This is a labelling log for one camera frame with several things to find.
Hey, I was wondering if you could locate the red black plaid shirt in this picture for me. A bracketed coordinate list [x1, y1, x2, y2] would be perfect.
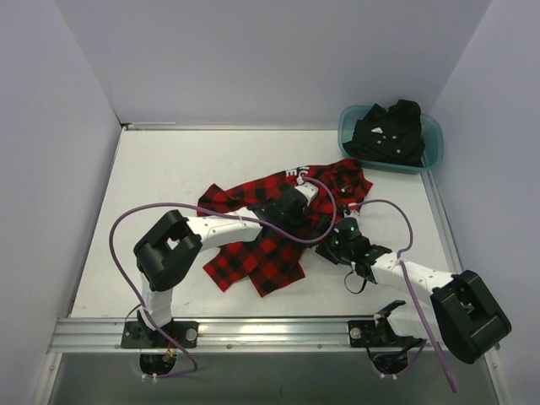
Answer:
[197, 158, 375, 299]

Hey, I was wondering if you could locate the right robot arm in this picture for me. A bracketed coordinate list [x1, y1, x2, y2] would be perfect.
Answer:
[316, 217, 512, 364]

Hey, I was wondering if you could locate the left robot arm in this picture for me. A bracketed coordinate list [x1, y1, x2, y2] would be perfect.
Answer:
[133, 183, 319, 347]

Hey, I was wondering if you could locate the black button shirt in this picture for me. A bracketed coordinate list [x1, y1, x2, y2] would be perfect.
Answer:
[343, 100, 425, 167]

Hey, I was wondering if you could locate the teal plastic basin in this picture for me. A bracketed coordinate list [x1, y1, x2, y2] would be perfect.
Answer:
[337, 105, 444, 175]

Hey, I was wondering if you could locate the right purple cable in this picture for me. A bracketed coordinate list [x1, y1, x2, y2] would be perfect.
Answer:
[343, 198, 459, 393]

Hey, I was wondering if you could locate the purple cable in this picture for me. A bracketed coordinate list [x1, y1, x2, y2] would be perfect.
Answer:
[109, 176, 338, 377]
[343, 198, 459, 393]

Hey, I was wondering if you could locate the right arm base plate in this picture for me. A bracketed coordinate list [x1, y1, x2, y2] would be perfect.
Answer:
[348, 319, 424, 349]

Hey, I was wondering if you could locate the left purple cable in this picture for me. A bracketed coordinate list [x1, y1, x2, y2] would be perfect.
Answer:
[109, 176, 338, 377]

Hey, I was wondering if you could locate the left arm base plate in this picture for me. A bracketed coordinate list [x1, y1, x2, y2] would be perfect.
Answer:
[120, 321, 199, 349]

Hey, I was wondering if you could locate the aluminium front rail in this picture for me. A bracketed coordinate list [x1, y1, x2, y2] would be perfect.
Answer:
[48, 316, 428, 354]

